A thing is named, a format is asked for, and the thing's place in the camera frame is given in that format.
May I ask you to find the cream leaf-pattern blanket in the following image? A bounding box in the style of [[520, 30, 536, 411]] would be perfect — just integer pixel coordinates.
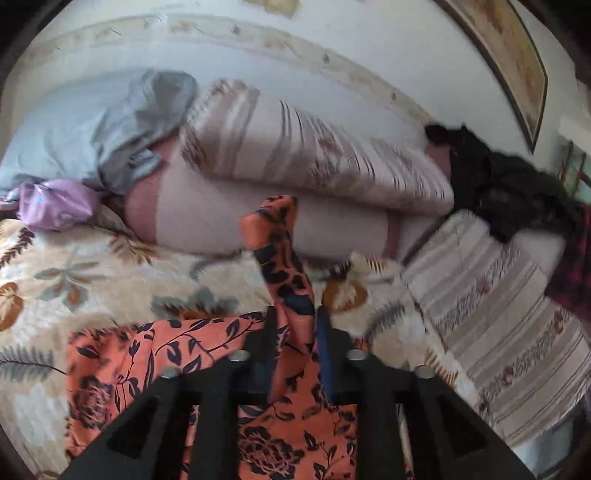
[[1, 219, 480, 479]]

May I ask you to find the framed wall picture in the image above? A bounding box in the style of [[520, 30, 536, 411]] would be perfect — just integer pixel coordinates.
[[438, 0, 548, 151]]

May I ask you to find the long striped bolster pillow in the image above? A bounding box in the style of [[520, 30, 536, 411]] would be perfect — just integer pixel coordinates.
[[180, 79, 454, 216]]

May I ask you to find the dark red plaid cloth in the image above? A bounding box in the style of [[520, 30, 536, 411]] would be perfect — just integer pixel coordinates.
[[545, 225, 591, 326]]

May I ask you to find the purple floral cloth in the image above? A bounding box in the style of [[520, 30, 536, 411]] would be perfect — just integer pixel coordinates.
[[1, 179, 101, 232]]

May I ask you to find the striped rectangular pillow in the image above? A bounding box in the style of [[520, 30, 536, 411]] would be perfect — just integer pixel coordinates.
[[403, 211, 590, 447]]

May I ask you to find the grey-blue crumpled cloth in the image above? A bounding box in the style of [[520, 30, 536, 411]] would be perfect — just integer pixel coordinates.
[[1, 69, 197, 195]]

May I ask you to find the white painted headboard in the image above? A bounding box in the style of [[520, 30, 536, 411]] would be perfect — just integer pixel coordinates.
[[1, 1, 529, 155]]

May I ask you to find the orange black floral garment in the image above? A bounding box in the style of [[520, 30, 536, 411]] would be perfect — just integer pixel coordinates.
[[65, 195, 356, 479]]

